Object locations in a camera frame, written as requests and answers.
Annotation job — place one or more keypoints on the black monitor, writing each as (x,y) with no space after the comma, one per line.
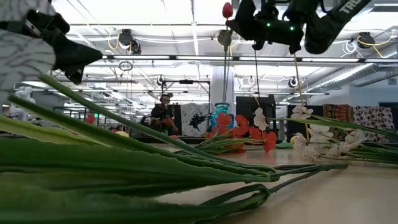
(245,105)

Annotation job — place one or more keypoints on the black panel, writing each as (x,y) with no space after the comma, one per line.
(289,124)

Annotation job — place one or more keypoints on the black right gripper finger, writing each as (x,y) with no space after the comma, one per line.
(244,28)

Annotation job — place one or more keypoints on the black background robot arm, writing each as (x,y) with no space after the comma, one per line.
(197,119)

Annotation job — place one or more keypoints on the teal glass vase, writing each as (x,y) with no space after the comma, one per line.
(222,108)

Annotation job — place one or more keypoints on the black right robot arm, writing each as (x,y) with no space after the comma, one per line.
(335,21)

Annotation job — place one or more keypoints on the red blossom spray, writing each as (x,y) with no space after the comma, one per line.
(241,124)

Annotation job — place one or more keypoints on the black gantry frame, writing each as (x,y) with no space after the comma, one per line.
(186,81)

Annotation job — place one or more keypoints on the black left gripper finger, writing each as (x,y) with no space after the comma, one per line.
(74,53)
(74,76)

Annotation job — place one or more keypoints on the red background flower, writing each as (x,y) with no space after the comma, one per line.
(90,119)

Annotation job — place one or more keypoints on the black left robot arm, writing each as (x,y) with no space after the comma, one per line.
(12,26)

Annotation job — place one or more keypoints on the white figure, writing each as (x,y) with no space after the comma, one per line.
(25,93)

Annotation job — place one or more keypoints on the orange patterned cloth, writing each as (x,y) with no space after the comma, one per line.
(337,112)

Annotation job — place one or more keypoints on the black screen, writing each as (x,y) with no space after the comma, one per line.
(177,118)

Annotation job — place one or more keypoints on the white dotted cloth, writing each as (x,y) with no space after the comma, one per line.
(373,118)

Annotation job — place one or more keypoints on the person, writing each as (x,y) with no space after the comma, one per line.
(161,113)

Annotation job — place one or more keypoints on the long ceiling light strip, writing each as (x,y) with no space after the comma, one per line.
(202,57)

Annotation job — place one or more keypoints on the yellow tulip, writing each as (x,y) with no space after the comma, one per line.
(283,145)

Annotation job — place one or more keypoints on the silver ventilation duct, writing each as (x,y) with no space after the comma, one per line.
(342,74)

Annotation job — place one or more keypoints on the black round ceiling device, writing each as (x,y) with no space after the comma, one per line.
(126,37)
(365,39)

